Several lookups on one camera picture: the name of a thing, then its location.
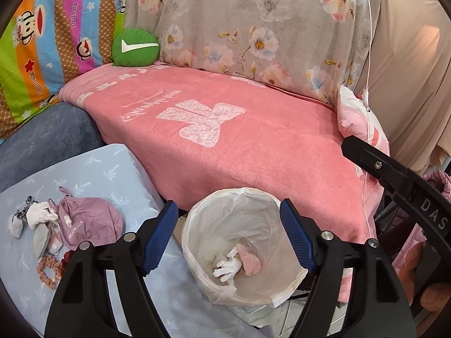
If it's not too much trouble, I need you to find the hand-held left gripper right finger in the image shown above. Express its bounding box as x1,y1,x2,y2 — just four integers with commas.
279,198,416,338

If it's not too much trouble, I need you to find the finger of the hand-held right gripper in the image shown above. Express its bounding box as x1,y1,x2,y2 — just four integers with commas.
341,135,423,198

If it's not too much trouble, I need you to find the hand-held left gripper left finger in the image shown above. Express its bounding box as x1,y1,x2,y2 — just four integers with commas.
44,200,180,338

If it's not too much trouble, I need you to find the white waste bin with liner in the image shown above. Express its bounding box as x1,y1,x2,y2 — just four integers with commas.
181,187,308,308

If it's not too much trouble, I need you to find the purple drawstring bag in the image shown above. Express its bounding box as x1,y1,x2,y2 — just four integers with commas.
49,186,125,252

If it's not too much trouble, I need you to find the white glove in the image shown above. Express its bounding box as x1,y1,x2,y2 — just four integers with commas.
213,247,244,284

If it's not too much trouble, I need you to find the grey sock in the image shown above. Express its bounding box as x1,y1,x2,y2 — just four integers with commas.
32,223,53,258

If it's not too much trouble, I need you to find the orange scrunchie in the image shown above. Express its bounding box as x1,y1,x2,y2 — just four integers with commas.
37,255,63,290

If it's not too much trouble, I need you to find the black and white hair tie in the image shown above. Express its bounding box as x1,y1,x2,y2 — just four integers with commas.
15,195,36,219

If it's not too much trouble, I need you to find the small white sock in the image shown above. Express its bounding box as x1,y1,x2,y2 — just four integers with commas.
9,215,26,241

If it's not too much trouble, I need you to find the person's right hand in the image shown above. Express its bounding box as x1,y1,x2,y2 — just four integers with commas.
421,281,451,312

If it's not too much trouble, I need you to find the pink and white pillow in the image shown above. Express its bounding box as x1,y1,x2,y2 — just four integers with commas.
336,84,391,184

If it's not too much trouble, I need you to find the pink blanket with bow print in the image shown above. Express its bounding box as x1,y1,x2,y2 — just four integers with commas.
58,61,385,303

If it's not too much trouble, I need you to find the light blue printed cushion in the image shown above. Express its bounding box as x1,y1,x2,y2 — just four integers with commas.
0,143,268,338

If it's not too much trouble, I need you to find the beige curtain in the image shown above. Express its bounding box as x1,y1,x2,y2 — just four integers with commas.
352,0,451,178

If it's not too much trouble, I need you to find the grey floral blanket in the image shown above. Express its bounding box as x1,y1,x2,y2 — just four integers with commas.
125,0,383,104

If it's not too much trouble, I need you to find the green round check mark cushion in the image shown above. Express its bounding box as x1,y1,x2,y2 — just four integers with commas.
112,28,161,67

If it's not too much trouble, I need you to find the striped monkey print sheet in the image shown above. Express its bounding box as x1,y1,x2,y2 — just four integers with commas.
0,0,132,138

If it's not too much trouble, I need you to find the thin white cable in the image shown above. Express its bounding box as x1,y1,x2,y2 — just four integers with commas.
361,0,375,237

